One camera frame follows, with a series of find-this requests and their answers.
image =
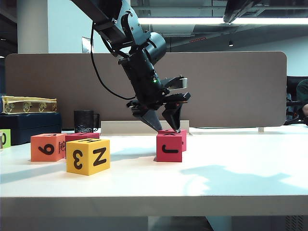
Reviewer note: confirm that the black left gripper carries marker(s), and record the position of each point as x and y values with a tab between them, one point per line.
144	84

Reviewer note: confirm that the red foam block rabbit print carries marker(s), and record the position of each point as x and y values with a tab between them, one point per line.
184	142

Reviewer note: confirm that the red foam block letter J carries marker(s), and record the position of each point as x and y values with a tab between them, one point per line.
169	151

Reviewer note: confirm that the yellow foam block digit three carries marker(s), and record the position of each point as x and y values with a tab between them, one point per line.
86	158

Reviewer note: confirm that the red foam block letter T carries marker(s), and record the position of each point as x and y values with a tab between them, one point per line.
72	136

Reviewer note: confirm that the orange foam block digit six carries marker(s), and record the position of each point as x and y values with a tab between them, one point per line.
48	149

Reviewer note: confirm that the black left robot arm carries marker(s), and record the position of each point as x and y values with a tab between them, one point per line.
108	14

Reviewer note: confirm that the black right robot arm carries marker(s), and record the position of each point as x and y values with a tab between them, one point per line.
237	9

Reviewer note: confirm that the brown fabric desk divider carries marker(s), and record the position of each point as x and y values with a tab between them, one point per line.
228	91

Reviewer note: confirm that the black mug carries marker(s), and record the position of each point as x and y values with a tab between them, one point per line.
83	120

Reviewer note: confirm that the red illuminated sign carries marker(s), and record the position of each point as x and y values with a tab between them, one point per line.
197	40

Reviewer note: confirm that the black spot lamp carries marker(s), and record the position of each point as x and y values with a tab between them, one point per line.
231	44

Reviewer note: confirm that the white linear light strip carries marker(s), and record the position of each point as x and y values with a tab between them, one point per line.
192	21

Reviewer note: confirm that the dark blue case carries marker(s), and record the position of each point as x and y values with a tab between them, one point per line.
31	127

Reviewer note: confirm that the yellow patterned box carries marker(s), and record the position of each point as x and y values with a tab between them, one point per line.
29	106

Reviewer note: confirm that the person in dark green shirt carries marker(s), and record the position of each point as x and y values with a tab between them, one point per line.
303	91

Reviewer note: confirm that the green foam block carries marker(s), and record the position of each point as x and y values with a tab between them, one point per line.
6	139

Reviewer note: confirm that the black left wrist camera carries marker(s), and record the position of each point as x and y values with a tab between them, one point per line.
178	83

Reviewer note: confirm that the white divider bracket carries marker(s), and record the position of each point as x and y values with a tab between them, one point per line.
261	130

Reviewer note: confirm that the silver wall sign plate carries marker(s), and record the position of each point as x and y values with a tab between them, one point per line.
86	45

